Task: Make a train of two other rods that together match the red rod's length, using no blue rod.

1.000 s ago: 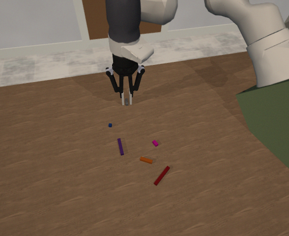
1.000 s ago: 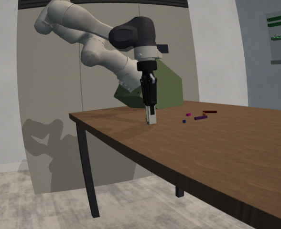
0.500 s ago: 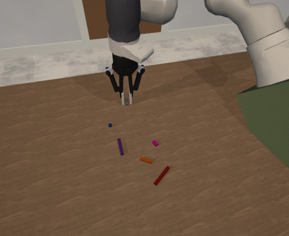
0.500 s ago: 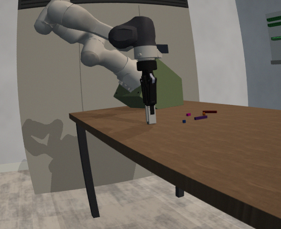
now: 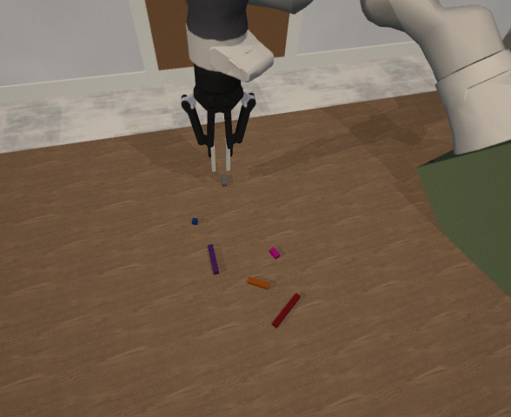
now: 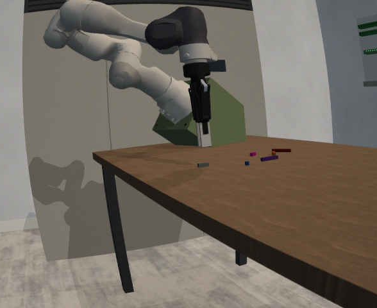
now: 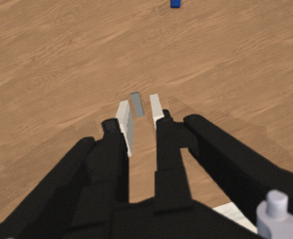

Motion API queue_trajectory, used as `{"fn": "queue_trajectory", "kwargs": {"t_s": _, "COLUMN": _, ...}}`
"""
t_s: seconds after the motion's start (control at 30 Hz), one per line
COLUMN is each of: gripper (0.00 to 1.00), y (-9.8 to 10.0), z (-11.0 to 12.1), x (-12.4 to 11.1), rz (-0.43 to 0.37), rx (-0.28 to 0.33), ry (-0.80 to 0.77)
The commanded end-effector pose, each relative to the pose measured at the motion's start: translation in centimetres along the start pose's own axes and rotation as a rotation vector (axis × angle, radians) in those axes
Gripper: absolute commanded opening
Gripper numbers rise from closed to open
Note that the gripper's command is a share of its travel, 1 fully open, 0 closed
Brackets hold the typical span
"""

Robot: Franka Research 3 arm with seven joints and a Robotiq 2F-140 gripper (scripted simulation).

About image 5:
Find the red rod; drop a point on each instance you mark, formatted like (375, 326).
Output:
(286, 310)

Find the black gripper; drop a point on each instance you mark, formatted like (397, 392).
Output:
(218, 83)

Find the purple rod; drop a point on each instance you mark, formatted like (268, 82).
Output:
(213, 259)

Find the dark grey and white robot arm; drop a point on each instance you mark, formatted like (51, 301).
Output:
(477, 98)

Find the magenta rectangular block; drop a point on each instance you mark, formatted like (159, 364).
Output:
(274, 252)

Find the orange rod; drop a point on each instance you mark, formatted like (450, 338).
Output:
(258, 283)

